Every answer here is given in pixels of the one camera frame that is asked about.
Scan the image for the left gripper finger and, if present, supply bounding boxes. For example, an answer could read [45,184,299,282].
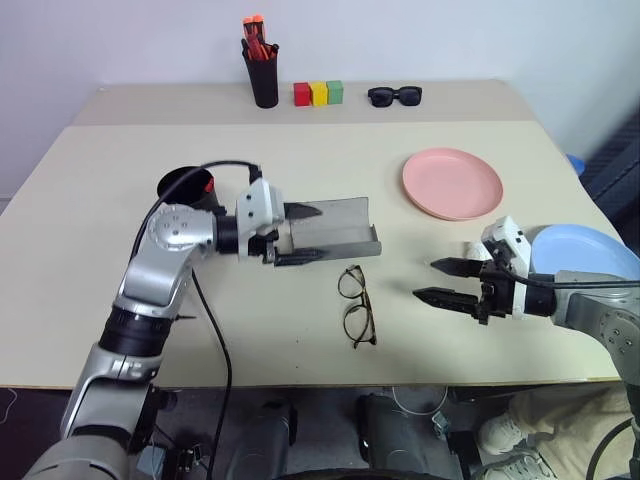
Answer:
[283,201,324,222]
[273,248,332,269]

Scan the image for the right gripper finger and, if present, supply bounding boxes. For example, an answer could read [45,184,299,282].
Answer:
[411,287,484,317]
[429,256,484,278]

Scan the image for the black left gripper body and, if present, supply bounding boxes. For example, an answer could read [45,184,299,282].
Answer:
[247,226,282,266]

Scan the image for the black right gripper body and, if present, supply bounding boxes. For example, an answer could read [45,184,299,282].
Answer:
[476,251,517,327]

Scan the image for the grey glasses case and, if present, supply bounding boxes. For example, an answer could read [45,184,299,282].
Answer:
[272,196,383,269]

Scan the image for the tortoiseshell eyeglasses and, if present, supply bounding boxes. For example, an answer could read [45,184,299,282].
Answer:
[337,264,378,350]

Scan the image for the blue plate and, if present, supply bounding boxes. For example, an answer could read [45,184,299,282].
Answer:
[529,224,640,282]

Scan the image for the pink plate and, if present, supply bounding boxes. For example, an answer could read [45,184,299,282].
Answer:
[402,147,504,223]

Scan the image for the empty black cup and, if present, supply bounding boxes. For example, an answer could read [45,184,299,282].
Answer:
[156,166,224,215]

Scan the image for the black pen holder cup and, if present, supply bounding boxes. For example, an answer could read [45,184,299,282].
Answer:
[243,44,280,109]

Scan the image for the black sunglasses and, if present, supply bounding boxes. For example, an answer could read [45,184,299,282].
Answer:
[367,86,424,109]

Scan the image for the white sneaker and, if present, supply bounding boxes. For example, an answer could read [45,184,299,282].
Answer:
[477,414,527,457]
[481,449,564,480]

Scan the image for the dark grey rounded shape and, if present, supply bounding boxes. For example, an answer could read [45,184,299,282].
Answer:
[355,392,417,472]

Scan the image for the beige trouser leg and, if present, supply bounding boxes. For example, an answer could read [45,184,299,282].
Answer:
[508,384,640,480]

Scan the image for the black rectangular device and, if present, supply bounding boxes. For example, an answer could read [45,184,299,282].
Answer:
[446,431,482,464]

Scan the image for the small grey box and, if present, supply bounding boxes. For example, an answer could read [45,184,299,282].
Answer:
[137,445,167,474]

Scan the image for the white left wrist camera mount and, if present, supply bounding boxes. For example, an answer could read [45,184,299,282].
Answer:
[235,176,287,262]

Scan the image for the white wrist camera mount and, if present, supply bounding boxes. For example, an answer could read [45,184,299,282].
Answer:
[235,176,287,262]
[480,215,533,321]

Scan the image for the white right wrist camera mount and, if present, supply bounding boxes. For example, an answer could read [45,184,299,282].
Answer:
[480,215,533,321]

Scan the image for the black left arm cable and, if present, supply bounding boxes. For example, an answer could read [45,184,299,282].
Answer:
[130,159,264,480]

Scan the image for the thin white cable loop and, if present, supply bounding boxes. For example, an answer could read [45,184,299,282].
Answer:
[391,384,449,416]

